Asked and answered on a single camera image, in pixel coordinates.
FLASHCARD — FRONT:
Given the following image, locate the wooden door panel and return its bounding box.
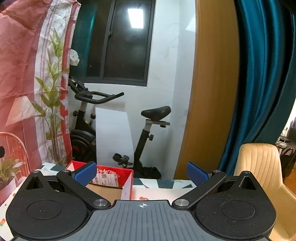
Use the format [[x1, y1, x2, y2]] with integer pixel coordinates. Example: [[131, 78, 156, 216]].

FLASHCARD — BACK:
[[173, 0, 240, 181]]

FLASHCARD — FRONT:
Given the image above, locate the black exercise bike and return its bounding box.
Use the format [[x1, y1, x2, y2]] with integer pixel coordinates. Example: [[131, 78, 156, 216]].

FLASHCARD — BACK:
[[68, 77, 172, 179]]

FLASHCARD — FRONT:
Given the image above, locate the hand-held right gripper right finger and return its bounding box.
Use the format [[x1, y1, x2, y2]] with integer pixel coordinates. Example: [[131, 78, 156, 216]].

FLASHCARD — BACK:
[[172, 161, 267, 209]]

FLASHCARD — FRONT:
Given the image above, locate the white printed tablecloth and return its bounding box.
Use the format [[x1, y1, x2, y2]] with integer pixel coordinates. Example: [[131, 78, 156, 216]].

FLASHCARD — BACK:
[[0, 162, 198, 241]]

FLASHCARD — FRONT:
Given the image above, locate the red plant printed backdrop cloth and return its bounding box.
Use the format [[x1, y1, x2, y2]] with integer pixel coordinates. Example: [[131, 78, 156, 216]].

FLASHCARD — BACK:
[[0, 0, 82, 205]]

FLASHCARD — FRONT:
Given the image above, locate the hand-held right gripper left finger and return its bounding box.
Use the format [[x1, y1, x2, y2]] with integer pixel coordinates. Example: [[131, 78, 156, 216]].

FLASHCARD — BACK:
[[20, 162, 111, 210]]

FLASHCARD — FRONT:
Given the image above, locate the white board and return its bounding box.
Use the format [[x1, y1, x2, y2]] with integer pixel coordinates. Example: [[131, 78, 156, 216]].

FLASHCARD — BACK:
[[95, 107, 135, 166]]

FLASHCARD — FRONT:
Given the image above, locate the teal curtain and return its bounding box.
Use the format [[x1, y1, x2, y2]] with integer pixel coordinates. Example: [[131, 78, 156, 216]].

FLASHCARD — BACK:
[[73, 3, 98, 77], [218, 0, 296, 172]]

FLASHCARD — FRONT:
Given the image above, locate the red strawberry printed box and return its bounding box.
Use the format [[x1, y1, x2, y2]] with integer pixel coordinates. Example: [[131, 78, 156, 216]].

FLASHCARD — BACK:
[[66, 160, 134, 200]]

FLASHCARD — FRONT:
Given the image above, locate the black bag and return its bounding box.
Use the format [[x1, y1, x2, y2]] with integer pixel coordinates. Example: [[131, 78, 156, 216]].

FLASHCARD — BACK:
[[280, 146, 296, 179]]

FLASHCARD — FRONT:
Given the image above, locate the white plastic bag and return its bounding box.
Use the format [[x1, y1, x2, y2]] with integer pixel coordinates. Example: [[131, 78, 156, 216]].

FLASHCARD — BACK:
[[69, 49, 80, 67]]

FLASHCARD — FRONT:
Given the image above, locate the dark framed window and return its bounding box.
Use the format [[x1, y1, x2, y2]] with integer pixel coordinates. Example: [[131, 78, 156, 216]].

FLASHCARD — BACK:
[[85, 0, 156, 88]]

